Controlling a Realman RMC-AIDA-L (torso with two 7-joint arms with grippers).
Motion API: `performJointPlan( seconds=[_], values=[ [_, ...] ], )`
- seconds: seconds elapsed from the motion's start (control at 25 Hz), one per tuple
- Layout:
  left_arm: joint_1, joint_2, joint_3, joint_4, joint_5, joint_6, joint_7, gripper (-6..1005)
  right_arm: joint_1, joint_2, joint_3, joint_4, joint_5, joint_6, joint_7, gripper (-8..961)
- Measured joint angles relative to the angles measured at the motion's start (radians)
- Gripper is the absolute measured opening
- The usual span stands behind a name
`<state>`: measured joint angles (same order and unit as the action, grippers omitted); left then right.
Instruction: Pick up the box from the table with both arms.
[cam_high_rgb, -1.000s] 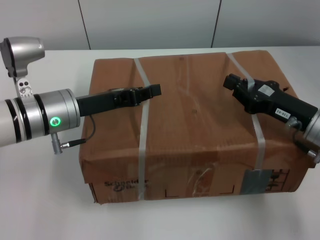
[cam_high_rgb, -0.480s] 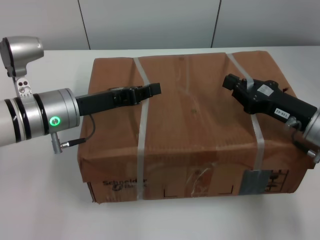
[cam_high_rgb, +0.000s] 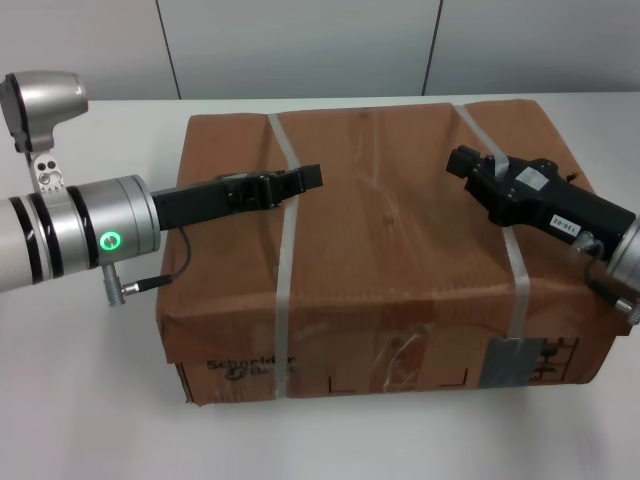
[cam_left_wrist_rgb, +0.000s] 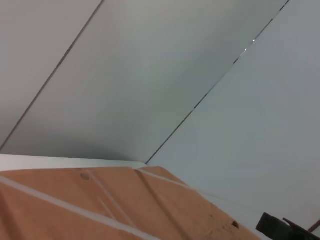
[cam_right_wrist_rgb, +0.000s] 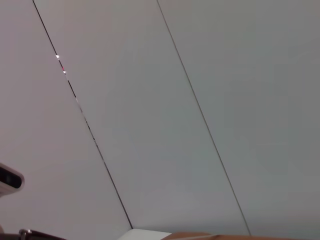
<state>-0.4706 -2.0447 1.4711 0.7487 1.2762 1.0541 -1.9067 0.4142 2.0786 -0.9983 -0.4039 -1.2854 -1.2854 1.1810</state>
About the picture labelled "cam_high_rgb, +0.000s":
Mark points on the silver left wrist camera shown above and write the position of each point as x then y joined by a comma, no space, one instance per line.
40,110

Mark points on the grey tape patch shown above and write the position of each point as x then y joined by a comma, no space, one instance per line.
512,361

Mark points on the brown cardboard box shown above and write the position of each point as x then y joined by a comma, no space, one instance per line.
390,260

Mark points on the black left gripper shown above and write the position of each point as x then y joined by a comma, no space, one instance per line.
210,197

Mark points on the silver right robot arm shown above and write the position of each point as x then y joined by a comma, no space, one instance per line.
626,260

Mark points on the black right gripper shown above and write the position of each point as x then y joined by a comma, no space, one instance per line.
545,200

